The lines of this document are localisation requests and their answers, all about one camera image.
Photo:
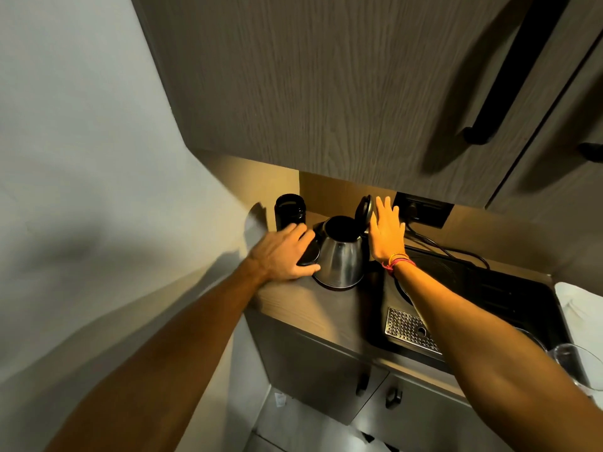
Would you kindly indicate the narrow wooden wall cabinet door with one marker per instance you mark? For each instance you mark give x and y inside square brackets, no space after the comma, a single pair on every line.
[560,164]

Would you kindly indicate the person's left hand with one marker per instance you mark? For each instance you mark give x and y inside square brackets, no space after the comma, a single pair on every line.
[275,256]

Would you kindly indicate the grey base cabinet door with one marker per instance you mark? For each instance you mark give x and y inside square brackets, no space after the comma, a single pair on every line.
[311,367]
[433,423]

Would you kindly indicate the stainless steel electric kettle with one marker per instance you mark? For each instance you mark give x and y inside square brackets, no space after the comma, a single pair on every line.
[341,258]

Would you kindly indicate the wide wooden wall cabinet door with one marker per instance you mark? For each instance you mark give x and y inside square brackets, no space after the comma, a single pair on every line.
[329,84]

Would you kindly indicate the person's right hand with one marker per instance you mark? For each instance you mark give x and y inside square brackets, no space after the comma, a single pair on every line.
[387,237]

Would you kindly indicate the black cabinet knob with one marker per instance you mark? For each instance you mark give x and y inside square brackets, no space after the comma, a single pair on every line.
[362,385]
[393,398]

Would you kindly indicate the black wall socket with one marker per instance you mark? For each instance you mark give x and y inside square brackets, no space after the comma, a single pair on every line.
[424,209]

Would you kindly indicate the clear drinking glass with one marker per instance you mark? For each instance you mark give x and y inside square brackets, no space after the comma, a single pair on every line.
[572,364]

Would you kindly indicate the white cloth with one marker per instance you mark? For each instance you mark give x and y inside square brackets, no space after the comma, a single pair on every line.
[582,310]

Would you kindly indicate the black induction cooktop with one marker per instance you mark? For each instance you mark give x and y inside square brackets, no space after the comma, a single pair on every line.
[447,275]

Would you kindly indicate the person's right forearm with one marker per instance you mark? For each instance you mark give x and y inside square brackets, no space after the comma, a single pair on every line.
[490,367]

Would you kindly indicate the person's left thumb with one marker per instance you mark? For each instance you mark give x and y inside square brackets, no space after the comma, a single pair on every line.
[304,272]

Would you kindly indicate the person's right middle finger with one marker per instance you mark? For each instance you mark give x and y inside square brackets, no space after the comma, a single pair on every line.
[388,209]

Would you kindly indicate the perforated metal drain tray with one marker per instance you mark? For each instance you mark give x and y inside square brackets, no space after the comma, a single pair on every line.
[405,327]

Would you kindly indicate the person's left forearm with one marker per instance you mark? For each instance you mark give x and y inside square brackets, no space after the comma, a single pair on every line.
[165,367]

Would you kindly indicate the black cylindrical jar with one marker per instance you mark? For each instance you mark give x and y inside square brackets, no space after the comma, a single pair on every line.
[289,210]

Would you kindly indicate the black kitchen sink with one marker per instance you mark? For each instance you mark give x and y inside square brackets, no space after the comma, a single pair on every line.
[513,301]

